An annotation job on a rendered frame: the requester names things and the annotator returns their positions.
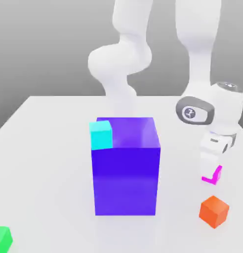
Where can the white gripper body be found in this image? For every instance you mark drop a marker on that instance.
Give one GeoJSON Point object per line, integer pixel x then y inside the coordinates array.
{"type": "Point", "coordinates": [209, 164]}

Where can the small magenta cube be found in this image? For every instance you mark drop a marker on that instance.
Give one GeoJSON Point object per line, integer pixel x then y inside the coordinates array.
{"type": "Point", "coordinates": [216, 176]}

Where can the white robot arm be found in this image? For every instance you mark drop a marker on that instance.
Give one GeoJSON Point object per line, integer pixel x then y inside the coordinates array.
{"type": "Point", "coordinates": [121, 59]}

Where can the small orange cube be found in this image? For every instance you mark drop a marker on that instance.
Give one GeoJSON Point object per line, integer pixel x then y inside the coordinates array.
{"type": "Point", "coordinates": [213, 212]}

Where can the small cyan cube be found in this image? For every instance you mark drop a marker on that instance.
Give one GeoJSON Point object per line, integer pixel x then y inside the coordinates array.
{"type": "Point", "coordinates": [101, 136]}

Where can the small green cube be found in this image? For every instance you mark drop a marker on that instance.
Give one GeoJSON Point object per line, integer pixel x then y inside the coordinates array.
{"type": "Point", "coordinates": [2, 240]}

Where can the large purple box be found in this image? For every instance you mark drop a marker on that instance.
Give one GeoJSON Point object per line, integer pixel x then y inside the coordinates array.
{"type": "Point", "coordinates": [125, 177]}

